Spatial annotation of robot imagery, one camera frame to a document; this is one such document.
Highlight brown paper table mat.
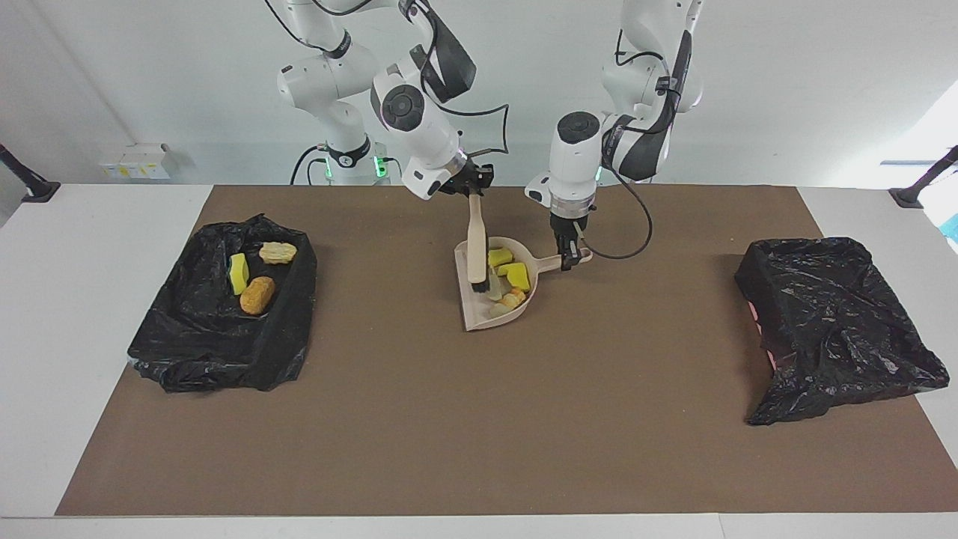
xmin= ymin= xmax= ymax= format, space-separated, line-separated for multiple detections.
xmin=56 ymin=185 xmax=958 ymax=517

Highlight black plastic trash bag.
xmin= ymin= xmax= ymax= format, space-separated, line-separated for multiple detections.
xmin=734 ymin=237 xmax=951 ymax=427
xmin=127 ymin=213 xmax=319 ymax=394

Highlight yellow and green sponge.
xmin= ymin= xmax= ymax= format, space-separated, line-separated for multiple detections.
xmin=496 ymin=262 xmax=532 ymax=293

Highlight pink plastic bin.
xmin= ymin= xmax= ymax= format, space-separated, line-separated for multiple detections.
xmin=751 ymin=299 xmax=779 ymax=369

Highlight brown sponge chunk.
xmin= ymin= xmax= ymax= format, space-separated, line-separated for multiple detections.
xmin=239 ymin=276 xmax=276 ymax=316

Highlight beige plastic dustpan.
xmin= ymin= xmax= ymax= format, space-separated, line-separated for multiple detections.
xmin=454 ymin=237 xmax=594 ymax=332

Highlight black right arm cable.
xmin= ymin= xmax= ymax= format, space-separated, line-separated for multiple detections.
xmin=419 ymin=0 xmax=511 ymax=159

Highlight black base cable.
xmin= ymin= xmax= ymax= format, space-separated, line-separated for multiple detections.
xmin=290 ymin=144 xmax=330 ymax=186

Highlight black camera stand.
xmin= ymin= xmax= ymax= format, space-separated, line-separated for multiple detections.
xmin=0 ymin=142 xmax=61 ymax=204
xmin=889 ymin=145 xmax=958 ymax=209

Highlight beige hand brush black bristles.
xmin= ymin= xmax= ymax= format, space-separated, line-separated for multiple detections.
xmin=467 ymin=193 xmax=491 ymax=293

